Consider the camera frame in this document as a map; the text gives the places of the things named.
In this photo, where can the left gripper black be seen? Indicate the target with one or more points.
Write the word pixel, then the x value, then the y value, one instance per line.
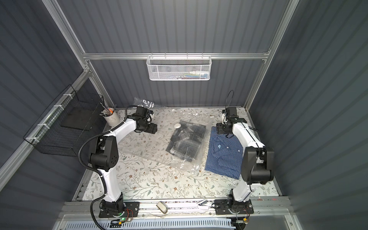
pixel 152 128

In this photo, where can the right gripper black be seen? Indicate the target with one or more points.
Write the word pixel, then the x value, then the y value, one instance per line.
pixel 220 129

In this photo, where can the blue checked shirt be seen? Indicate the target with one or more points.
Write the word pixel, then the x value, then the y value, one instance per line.
pixel 224 155

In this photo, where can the black white plaid shirt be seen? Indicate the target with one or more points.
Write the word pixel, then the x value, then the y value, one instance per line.
pixel 187 140

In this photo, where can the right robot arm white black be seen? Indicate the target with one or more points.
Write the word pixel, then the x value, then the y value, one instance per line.
pixel 257 159

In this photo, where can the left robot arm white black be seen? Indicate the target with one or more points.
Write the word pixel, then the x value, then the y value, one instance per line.
pixel 100 152

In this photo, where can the white pen cup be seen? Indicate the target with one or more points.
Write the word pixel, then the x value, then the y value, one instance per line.
pixel 112 119

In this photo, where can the black foam pad in basket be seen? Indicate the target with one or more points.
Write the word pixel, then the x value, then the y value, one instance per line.
pixel 80 119

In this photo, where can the white bottle in basket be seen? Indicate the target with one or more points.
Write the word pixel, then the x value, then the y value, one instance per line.
pixel 201 74

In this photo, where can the white wire mesh basket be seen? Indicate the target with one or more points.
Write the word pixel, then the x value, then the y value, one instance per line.
pixel 177 69

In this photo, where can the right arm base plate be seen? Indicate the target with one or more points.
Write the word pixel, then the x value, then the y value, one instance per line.
pixel 223 207

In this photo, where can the white clip on rail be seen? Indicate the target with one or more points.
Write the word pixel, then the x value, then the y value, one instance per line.
pixel 202 205

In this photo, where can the black wire basket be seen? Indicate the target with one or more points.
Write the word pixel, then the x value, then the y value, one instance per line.
pixel 48 137

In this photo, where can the beige small device on rail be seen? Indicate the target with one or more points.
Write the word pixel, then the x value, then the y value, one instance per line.
pixel 162 207

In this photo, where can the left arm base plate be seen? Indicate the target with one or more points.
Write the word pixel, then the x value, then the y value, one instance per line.
pixel 119 210

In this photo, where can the white perforated cable tray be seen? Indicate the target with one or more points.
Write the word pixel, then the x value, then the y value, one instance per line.
pixel 170 224

